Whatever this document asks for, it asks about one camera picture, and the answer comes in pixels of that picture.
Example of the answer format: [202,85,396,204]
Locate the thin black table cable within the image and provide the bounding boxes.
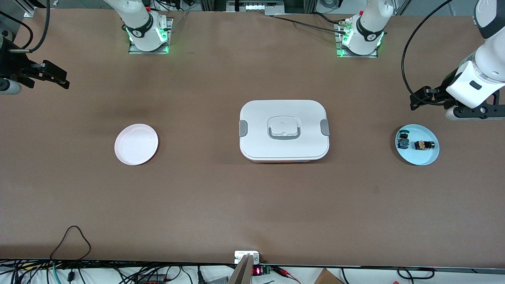
[265,14,350,35]

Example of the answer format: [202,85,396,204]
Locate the black looped thin cable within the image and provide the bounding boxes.
[50,226,92,261]

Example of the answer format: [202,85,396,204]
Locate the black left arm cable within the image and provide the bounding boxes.
[401,0,454,104]

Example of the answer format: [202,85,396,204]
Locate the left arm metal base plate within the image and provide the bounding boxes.
[336,20,378,58]

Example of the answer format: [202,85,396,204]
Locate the pink round plate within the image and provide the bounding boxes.
[114,123,159,166]

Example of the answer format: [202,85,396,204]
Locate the white lunch box grey clips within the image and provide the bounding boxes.
[239,100,330,163]

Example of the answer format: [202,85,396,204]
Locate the aluminium frame with light strip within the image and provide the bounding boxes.
[227,0,285,12]

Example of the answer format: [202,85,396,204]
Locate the small white box device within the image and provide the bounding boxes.
[234,251,260,264]

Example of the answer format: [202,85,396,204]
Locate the light blue round plate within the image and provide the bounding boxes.
[395,124,440,166]

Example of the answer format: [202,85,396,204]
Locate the red clip leads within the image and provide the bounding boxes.
[272,266,301,284]

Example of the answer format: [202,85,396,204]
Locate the thick black table cable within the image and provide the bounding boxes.
[312,11,343,25]

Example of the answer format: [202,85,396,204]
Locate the brown cardboard piece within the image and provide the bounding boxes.
[314,268,344,284]

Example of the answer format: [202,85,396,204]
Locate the black cable bundle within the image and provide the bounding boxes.
[0,258,233,284]

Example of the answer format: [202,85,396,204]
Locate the grey metal camera bar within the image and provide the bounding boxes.
[229,254,254,284]

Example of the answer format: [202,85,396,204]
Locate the short aluminium extrusion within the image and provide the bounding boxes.
[24,0,46,18]

